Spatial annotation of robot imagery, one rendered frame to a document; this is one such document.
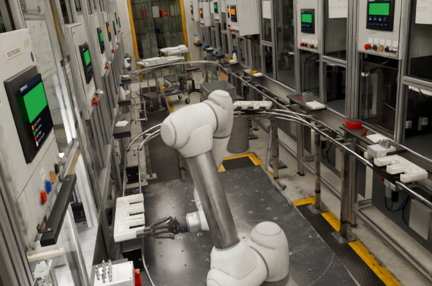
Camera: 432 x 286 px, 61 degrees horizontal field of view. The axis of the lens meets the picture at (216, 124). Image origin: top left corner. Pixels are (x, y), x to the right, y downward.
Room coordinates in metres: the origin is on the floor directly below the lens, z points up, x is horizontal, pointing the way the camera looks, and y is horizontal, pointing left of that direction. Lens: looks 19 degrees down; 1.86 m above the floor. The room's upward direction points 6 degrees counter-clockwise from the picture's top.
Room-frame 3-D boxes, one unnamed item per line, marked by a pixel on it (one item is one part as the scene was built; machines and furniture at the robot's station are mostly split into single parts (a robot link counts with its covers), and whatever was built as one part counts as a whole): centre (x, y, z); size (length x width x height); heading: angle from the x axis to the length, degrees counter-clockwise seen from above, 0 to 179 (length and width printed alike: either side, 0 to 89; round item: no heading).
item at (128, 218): (1.64, 0.48, 0.84); 0.36 x 0.14 x 0.10; 10
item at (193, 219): (1.50, 0.15, 0.88); 0.09 x 0.06 x 0.09; 11
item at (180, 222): (1.49, 0.22, 0.88); 0.09 x 0.07 x 0.08; 101
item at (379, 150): (2.03, -0.98, 0.92); 0.13 x 0.10 x 0.09; 100
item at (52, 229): (0.92, 0.46, 1.37); 0.36 x 0.04 x 0.04; 10
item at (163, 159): (6.01, 0.94, 0.01); 5.85 x 0.59 x 0.01; 10
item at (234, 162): (3.72, -0.25, 0.01); 1.00 x 0.55 x 0.01; 10
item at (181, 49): (8.30, 0.74, 0.48); 0.84 x 0.58 x 0.97; 18
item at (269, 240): (1.30, -0.17, 0.85); 0.18 x 0.16 x 0.22; 132
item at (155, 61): (6.97, 0.91, 0.48); 0.88 x 0.56 x 0.96; 118
